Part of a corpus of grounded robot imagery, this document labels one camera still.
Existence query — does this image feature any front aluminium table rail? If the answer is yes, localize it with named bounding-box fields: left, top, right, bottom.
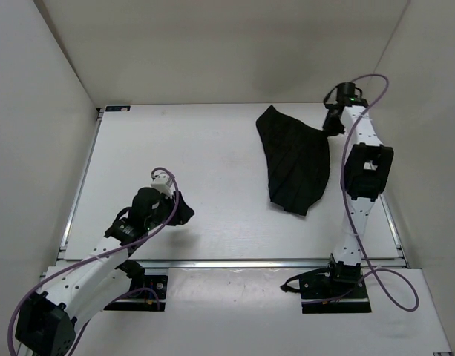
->
left=56, top=257, right=407, bottom=269

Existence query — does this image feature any left corner label sticker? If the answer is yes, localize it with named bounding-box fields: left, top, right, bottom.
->
left=105, top=105, right=131, bottom=112

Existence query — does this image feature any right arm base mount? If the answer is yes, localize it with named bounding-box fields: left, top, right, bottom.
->
left=280, top=260, right=372, bottom=314

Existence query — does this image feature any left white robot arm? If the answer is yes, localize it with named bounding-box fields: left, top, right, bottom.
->
left=10, top=187, right=194, bottom=355

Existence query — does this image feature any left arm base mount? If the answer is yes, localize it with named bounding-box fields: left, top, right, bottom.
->
left=104, top=269, right=168, bottom=312

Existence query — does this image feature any black pleated skirt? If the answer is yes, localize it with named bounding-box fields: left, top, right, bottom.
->
left=255, top=105, right=330, bottom=217

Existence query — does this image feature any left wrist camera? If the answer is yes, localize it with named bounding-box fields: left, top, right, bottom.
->
left=151, top=173, right=173, bottom=197

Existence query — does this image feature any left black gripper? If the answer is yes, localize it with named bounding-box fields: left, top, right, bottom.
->
left=148, top=188, right=196, bottom=226

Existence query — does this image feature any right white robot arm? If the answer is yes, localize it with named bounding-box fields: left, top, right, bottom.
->
left=322, top=82, right=394, bottom=297

